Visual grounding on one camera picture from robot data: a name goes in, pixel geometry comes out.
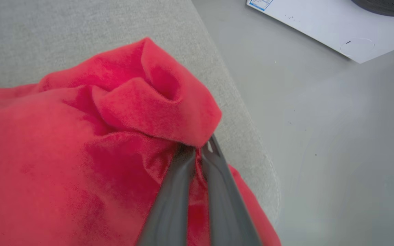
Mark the white appliance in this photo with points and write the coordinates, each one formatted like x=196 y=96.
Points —
x=337 y=27

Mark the blue and white label sticker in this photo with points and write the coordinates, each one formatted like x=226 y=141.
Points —
x=260 y=4

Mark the red and white jersey garment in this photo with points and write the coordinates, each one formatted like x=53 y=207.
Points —
x=80 y=153

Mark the dark round appliance door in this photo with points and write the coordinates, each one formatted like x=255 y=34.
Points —
x=388 y=7

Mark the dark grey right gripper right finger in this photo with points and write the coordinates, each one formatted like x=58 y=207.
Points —
x=226 y=201

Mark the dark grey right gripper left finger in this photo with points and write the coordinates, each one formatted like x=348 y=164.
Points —
x=171 y=201

